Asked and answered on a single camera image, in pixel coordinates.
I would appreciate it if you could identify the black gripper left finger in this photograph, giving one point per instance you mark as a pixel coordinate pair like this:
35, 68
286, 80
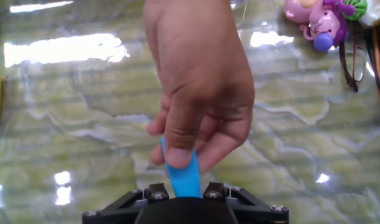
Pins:
121, 208

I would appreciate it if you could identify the pink purple plastic toy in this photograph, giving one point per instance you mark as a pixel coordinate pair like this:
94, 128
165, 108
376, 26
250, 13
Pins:
323, 25

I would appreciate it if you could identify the green striped toy ball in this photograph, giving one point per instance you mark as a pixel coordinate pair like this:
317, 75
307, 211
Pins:
357, 9

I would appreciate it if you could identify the person left hand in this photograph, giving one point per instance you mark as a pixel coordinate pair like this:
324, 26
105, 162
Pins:
202, 77

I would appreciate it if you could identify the white yellow plastic bag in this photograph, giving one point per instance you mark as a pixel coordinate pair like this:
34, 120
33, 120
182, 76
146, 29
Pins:
376, 11

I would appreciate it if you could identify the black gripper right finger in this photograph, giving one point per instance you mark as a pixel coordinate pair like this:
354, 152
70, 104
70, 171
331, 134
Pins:
255, 211

